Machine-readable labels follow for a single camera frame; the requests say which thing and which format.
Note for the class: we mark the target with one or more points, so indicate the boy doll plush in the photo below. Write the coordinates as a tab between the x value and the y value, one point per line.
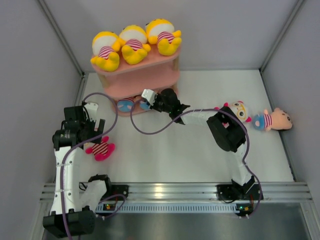
126	104
143	104
278	120

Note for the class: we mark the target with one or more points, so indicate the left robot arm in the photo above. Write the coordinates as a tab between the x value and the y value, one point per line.
73	212

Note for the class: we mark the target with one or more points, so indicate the white slotted cable duct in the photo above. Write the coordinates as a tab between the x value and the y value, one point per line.
185	207

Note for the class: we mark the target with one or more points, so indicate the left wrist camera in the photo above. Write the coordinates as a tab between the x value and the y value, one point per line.
90	109

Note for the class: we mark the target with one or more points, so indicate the aluminium front rail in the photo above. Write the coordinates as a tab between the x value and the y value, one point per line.
273	192

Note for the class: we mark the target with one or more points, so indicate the boy doll plush in shelf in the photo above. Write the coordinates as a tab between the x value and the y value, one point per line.
126	104

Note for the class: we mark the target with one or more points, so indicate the pink three-tier shelf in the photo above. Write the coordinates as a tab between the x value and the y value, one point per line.
156	72

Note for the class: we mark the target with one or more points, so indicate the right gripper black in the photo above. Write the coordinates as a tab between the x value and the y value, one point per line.
157	97

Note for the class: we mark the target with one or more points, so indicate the white pink bear plush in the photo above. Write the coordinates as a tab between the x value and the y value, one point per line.
101	151
237	109

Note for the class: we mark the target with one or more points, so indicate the yellow frog plush toy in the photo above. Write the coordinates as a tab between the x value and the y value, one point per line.
161	32

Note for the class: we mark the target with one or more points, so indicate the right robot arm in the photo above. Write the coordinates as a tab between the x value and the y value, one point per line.
226	125

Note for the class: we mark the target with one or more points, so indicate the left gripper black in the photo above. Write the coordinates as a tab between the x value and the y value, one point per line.
94	133

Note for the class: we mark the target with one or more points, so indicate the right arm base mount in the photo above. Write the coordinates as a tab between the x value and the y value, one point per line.
233	192

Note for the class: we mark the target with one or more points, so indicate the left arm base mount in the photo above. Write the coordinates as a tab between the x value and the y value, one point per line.
116	189

